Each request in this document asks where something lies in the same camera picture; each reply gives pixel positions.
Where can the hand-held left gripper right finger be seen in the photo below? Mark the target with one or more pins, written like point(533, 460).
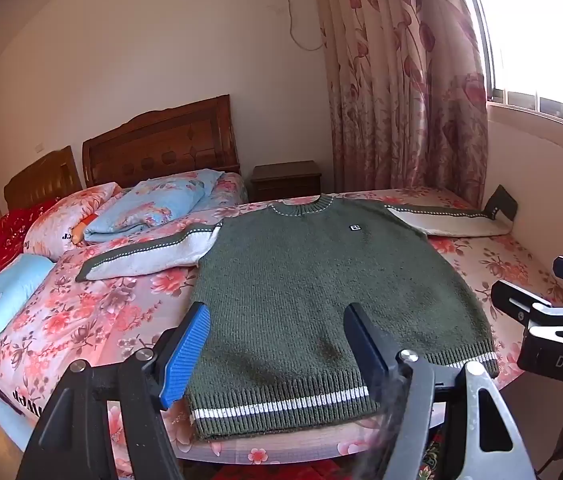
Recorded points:
point(361, 345)

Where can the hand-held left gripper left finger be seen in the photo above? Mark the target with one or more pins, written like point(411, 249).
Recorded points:
point(186, 355)

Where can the green knit sweater white sleeves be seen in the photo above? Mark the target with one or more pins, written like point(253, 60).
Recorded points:
point(291, 280)

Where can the pink floral bed sheet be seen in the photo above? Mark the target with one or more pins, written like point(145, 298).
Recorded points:
point(91, 320)

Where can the blue floral folded quilt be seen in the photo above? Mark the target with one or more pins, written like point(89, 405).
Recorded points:
point(151, 207)

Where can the dark wooden nightstand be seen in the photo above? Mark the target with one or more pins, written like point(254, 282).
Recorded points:
point(286, 180)

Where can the pink floral pillow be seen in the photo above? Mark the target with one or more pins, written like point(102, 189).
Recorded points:
point(61, 220)

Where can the light blue pillow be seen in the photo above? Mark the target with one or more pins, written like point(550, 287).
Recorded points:
point(6, 295)

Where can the large carved wooden headboard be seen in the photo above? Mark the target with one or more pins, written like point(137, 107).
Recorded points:
point(166, 140)

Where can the small wooden headboard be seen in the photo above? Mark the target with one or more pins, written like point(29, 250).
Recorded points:
point(44, 177)

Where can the window with metal railing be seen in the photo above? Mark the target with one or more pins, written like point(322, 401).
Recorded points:
point(536, 40)

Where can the pink floral curtain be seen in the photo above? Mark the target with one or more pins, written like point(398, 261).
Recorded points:
point(401, 85)

